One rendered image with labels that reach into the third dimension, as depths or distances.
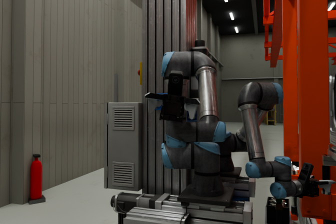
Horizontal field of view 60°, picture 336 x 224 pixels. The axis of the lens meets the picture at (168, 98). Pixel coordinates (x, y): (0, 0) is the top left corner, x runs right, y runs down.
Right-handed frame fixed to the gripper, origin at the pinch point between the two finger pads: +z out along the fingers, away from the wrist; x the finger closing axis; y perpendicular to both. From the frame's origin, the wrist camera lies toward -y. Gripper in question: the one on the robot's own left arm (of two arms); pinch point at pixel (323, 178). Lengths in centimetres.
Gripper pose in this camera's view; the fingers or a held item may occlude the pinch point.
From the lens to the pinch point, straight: 179.0
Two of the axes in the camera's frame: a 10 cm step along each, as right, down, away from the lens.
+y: 0.0, 10.0, -0.3
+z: 9.0, 0.1, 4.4
